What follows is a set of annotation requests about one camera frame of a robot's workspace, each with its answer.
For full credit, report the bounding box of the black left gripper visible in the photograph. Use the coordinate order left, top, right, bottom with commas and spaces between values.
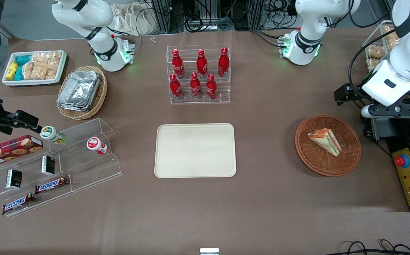
334, 84, 410, 118

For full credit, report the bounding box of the wrapped triangle sandwich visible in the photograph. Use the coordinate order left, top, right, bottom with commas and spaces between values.
308, 128, 342, 157

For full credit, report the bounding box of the brown round wicker basket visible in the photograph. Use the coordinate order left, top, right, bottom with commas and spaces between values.
295, 114, 362, 177

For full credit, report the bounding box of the light oval wicker basket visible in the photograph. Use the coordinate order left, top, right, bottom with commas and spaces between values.
56, 66, 108, 120

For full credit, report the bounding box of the beige plastic tray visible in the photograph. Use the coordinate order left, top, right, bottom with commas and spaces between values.
154, 123, 237, 178

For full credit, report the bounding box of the green lid yogurt bottle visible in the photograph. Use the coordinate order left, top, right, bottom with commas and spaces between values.
40, 126, 66, 145

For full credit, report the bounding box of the red tartan cookie box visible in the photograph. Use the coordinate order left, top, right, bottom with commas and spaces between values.
0, 135, 44, 169

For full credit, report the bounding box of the wrapped bread roll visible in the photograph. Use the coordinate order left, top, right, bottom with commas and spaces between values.
367, 45, 386, 59
383, 24, 401, 50
366, 58, 381, 72

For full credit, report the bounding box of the aluminium foil container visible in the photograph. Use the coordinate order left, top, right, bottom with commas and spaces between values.
57, 96, 94, 112
59, 70, 101, 107

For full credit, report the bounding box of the small black chocolate box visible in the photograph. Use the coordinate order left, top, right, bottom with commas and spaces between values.
6, 169, 23, 189
41, 155, 56, 176

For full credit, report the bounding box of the clear bag of rice crackers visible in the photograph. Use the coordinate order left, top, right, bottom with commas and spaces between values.
32, 52, 62, 65
46, 63, 62, 80
22, 62, 47, 80

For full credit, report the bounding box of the yellow snack packet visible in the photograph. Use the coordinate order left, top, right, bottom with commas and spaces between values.
6, 62, 19, 81

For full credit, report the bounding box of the clear acrylic stepped shelf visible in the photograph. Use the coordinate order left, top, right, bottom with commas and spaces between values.
0, 141, 74, 217
47, 118, 124, 194

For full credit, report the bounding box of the white rectangular snack bin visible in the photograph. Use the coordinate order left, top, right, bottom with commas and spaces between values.
2, 50, 68, 87

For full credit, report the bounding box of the Snickers chocolate bar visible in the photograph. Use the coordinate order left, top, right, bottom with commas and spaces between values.
35, 177, 69, 194
2, 193, 36, 215

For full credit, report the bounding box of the red lid yogurt bottle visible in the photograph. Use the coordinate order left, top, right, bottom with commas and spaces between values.
86, 137, 108, 155

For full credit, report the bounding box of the clear acrylic bottle rack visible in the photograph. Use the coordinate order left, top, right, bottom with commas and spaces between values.
166, 45, 231, 104

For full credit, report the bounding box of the red cola bottle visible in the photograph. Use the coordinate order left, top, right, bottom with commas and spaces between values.
196, 49, 208, 79
218, 47, 230, 79
171, 49, 186, 79
169, 74, 183, 101
205, 74, 218, 101
190, 72, 203, 100

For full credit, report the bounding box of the white cloth bag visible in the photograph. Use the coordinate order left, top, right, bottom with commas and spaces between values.
110, 3, 164, 36

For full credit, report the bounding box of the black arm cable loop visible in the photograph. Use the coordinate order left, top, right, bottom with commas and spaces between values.
348, 35, 394, 101

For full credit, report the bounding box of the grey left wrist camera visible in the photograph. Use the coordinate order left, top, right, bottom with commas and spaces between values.
360, 104, 377, 119

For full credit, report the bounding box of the wire basket of bread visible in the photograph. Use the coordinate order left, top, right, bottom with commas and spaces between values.
362, 20, 402, 73

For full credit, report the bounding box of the black base cable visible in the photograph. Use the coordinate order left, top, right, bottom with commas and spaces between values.
250, 30, 287, 49

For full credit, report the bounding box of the black cable bundle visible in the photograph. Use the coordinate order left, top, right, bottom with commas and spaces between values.
262, 0, 299, 22
185, 12, 234, 33

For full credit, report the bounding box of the black floor cable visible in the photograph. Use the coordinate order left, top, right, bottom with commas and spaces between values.
335, 239, 410, 255

